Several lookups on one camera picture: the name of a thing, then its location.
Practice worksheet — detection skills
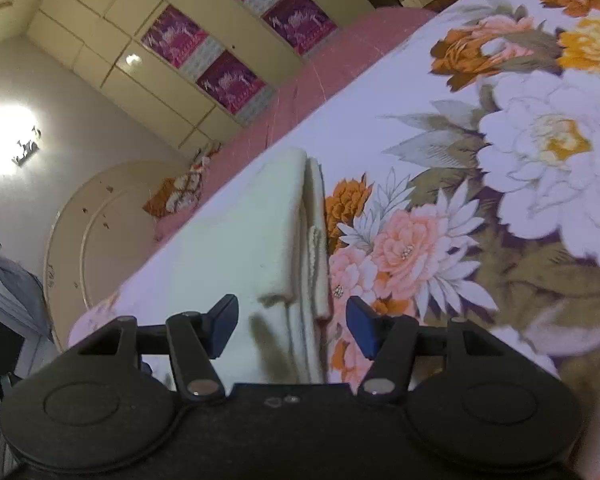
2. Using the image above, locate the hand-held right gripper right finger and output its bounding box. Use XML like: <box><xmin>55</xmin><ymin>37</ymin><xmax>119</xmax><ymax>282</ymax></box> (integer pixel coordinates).
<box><xmin>346</xmin><ymin>296</ymin><xmax>511</xmax><ymax>405</ymax></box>

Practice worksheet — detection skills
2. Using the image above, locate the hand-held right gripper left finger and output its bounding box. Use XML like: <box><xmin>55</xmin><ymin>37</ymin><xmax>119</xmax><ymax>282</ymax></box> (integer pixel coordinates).
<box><xmin>77</xmin><ymin>294</ymin><xmax>240</xmax><ymax>404</ymax></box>

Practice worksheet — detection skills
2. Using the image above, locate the cream knitted garment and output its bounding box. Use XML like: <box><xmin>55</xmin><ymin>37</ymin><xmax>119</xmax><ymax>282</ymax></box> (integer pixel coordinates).
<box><xmin>166</xmin><ymin>147</ymin><xmax>334</xmax><ymax>387</ymax></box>

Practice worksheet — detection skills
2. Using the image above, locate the orange floral pillow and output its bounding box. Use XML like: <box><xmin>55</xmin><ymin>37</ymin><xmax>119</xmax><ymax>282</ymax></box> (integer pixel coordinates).
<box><xmin>141</xmin><ymin>141</ymin><xmax>224</xmax><ymax>219</ymax></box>

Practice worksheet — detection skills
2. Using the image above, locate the round beige headboard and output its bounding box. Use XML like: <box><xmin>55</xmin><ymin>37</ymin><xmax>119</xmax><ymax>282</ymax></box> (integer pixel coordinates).
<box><xmin>41</xmin><ymin>159</ymin><xmax>202</xmax><ymax>352</ymax></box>

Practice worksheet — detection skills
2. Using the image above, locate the grey curtain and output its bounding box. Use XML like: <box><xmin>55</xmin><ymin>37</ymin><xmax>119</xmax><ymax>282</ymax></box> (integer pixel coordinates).
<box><xmin>0</xmin><ymin>236</ymin><xmax>54</xmax><ymax>342</ymax></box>

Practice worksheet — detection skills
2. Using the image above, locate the floral bed sheet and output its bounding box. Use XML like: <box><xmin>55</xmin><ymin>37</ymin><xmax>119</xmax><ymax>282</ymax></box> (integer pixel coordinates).
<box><xmin>66</xmin><ymin>0</ymin><xmax>600</xmax><ymax>480</ymax></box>

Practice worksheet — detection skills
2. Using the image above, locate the pink bed cover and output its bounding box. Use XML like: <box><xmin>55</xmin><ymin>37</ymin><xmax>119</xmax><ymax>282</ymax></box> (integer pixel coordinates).
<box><xmin>151</xmin><ymin>7</ymin><xmax>439</xmax><ymax>242</ymax></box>

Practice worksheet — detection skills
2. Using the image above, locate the cream wardrobe with pink panels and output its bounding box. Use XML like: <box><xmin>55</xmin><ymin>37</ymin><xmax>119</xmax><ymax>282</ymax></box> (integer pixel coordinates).
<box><xmin>0</xmin><ymin>0</ymin><xmax>382</xmax><ymax>152</ymax></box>

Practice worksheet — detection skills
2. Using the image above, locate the bright wall light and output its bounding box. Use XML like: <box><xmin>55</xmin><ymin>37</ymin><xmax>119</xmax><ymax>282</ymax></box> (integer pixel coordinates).
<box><xmin>0</xmin><ymin>102</ymin><xmax>49</xmax><ymax>179</ymax></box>

